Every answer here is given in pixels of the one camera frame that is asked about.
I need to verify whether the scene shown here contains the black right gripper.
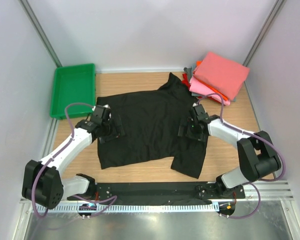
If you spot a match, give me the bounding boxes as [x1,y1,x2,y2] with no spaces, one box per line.
[177,115,207,143]

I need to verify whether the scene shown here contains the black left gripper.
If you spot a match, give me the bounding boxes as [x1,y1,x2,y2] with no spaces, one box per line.
[100,114,126,144]

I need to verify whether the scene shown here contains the black t shirt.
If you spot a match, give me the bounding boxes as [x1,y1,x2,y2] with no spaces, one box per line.
[96,73,208,179]

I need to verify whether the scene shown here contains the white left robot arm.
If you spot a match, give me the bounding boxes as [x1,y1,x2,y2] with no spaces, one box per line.
[21,105,125,210]

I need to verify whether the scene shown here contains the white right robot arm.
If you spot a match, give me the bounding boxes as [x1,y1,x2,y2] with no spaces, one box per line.
[178,103,282,198]

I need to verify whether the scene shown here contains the folded red t shirt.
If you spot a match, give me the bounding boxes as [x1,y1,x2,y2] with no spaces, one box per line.
[181,73,191,89]

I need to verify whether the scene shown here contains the green plastic bin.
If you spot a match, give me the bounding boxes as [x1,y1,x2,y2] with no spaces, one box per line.
[50,63,96,120]

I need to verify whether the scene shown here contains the folded grey t shirt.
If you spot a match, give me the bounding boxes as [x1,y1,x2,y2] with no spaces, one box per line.
[183,65,197,78]

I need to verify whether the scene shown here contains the folded salmon pink t shirt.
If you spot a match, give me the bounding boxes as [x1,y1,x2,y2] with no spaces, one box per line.
[193,51,250,101]

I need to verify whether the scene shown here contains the folded orange t shirt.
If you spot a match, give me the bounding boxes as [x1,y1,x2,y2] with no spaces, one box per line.
[193,60,229,101]

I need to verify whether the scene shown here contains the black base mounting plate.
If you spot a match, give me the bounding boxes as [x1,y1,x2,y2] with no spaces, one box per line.
[66,181,246,201]

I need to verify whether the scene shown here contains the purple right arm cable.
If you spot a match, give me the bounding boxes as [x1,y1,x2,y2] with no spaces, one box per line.
[196,93,287,220]

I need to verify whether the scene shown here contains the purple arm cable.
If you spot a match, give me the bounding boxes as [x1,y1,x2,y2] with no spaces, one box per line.
[196,93,287,220]
[31,102,118,226]

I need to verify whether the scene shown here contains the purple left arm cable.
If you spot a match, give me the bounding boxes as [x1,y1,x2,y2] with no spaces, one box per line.
[31,102,118,226]

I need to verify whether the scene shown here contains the white slotted cable duct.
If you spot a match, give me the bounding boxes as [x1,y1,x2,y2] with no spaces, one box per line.
[31,203,220,214]

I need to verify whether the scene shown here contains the aluminium frame rail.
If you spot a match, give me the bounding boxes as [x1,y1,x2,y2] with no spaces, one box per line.
[19,180,295,204]

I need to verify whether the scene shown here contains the right aluminium corner post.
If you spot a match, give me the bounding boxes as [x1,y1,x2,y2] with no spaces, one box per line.
[242,0,287,68]

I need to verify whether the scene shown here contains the aluminium corner post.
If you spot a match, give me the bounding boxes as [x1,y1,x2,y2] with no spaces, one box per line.
[19,0,63,68]
[242,0,287,68]

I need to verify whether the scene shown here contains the left aluminium corner post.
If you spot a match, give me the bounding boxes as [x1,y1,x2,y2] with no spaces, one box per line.
[19,0,63,68]

